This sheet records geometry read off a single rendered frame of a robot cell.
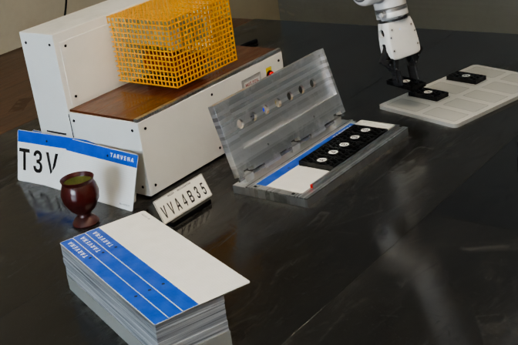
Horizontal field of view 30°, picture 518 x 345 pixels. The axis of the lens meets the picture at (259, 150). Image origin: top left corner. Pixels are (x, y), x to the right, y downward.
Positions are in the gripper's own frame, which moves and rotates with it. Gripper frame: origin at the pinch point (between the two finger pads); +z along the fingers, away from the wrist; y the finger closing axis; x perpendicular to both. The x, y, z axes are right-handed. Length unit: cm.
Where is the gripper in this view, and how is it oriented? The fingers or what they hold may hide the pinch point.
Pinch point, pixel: (405, 75)
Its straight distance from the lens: 257.6
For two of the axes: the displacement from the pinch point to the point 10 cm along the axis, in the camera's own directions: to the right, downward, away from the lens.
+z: 2.4, 9.5, 2.0
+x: -5.4, -0.4, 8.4
